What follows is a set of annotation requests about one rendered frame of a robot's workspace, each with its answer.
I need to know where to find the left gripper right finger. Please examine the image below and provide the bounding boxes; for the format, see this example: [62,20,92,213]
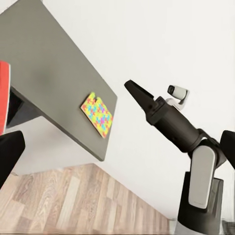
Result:
[219,130,235,168]

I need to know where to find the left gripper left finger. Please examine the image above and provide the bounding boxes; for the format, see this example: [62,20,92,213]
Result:
[0,130,25,188]

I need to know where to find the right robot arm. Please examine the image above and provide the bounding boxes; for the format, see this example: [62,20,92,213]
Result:
[124,80,228,235]

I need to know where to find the jigsaw puzzle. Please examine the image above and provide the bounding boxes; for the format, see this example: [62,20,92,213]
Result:
[81,93,113,138]

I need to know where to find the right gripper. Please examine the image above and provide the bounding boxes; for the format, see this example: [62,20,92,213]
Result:
[124,80,190,142]

